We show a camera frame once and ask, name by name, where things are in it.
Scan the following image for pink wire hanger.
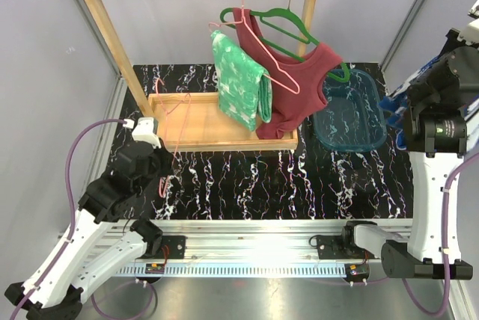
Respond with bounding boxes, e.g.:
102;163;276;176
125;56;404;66
154;77;192;198
207;0;302;94

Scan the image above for green white patterned trousers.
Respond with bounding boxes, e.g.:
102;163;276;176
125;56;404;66
211;30;272;132

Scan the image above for blue patterned trousers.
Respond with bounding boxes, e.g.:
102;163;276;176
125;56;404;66
379;40;478;155

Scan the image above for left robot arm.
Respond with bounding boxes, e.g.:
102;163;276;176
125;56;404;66
4;140;173;319

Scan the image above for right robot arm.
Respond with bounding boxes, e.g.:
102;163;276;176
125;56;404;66
339;22;478;281

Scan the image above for green velvet hanger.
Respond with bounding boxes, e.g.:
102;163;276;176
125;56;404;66
219;0;352;84

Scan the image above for wooden clothes rack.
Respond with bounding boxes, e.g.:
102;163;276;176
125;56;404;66
84;0;316;152

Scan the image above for maroon tank top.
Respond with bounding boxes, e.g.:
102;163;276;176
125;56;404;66
233;7;342;139

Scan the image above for blue transparent plastic bin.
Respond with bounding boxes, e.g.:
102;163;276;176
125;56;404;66
312;69;387;153

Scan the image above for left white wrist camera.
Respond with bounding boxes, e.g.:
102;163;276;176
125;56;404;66
123;117;164;149

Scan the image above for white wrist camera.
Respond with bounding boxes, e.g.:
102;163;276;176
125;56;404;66
460;0;479;43
123;117;164;149

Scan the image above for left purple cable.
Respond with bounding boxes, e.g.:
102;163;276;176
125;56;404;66
10;118;126;320

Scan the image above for aluminium mounting rail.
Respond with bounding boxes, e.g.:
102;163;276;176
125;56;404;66
61;218;458;280

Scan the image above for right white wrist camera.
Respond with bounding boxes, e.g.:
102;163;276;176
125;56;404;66
460;0;479;43

